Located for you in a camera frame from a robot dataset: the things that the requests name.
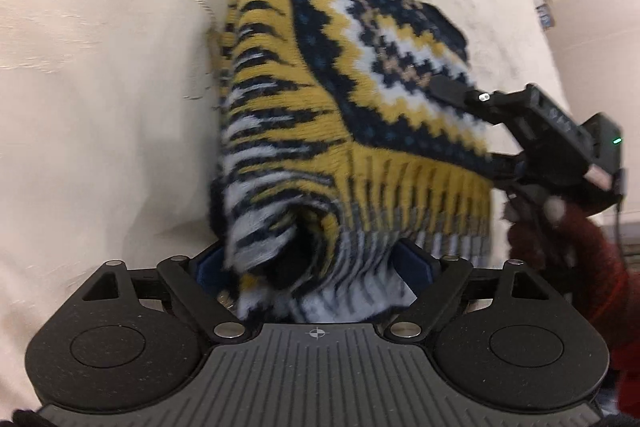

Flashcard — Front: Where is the cream bed cover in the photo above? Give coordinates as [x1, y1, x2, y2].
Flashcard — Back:
[1, 0, 564, 415]

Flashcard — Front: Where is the navy yellow patterned knit sweater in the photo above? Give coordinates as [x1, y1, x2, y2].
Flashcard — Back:
[218, 0, 491, 323]

